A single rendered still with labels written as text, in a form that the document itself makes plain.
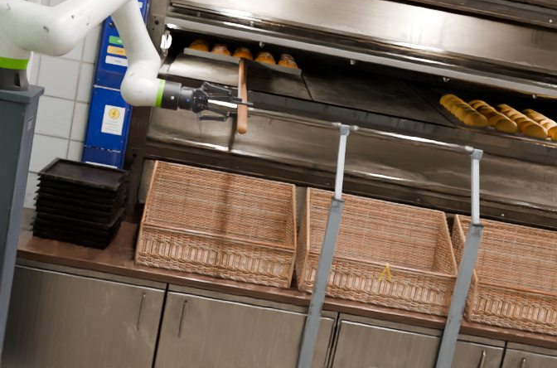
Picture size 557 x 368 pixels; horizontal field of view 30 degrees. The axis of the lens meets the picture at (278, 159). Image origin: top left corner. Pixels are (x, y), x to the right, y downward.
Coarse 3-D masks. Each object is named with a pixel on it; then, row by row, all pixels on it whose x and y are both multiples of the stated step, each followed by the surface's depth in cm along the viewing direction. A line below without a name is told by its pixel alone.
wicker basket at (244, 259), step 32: (160, 192) 399; (192, 192) 400; (224, 192) 401; (256, 192) 403; (288, 192) 404; (160, 224) 398; (192, 224) 400; (224, 224) 400; (256, 224) 402; (288, 224) 396; (160, 256) 359; (192, 256) 378; (224, 256) 384; (256, 256) 361; (288, 256) 362
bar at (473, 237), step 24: (288, 120) 364; (312, 120) 364; (432, 144) 367; (456, 144) 368; (336, 192) 350; (336, 216) 348; (336, 240) 350; (480, 240) 351; (456, 288) 356; (312, 312) 354; (456, 312) 356; (312, 336) 356; (456, 336) 358
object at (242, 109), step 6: (240, 66) 447; (240, 72) 427; (240, 78) 409; (240, 84) 392; (240, 90) 374; (246, 90) 383; (240, 96) 360; (246, 96) 367; (240, 108) 335; (246, 108) 341; (240, 114) 322; (246, 114) 328; (240, 120) 312; (246, 120) 317; (240, 126) 304; (246, 126) 307; (240, 132) 304
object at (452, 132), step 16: (176, 80) 397; (192, 80) 397; (256, 96) 399; (272, 96) 399; (288, 96) 403; (320, 112) 401; (336, 112) 401; (352, 112) 402; (368, 112) 403; (416, 128) 404; (432, 128) 404; (448, 128) 404; (464, 128) 409; (496, 144) 406; (512, 144) 406; (528, 144) 407; (544, 144) 408
